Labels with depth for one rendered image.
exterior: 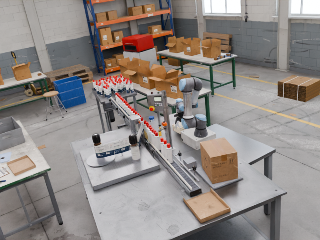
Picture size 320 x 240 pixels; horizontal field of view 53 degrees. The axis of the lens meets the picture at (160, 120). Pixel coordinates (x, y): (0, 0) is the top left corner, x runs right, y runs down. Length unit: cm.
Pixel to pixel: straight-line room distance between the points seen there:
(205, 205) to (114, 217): 74
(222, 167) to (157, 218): 70
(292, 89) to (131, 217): 501
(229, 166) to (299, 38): 614
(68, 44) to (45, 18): 101
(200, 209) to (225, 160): 47
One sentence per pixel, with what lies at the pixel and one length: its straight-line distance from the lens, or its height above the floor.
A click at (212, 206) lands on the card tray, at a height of 83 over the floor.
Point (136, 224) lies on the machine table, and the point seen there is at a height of 83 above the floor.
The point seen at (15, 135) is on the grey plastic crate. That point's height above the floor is 94.
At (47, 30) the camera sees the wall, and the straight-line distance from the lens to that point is 1050.
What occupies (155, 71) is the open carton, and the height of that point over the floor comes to 109.
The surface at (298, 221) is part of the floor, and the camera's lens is 386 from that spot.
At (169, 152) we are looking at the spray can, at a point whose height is 100.
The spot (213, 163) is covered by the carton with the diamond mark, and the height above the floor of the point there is 106.
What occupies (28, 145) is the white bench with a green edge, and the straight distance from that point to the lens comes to 446.
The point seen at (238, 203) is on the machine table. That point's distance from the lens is 269.
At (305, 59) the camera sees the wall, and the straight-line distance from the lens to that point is 861.
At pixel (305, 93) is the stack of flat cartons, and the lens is 682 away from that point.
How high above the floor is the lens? 252
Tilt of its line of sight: 23 degrees down
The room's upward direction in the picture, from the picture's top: 8 degrees counter-clockwise
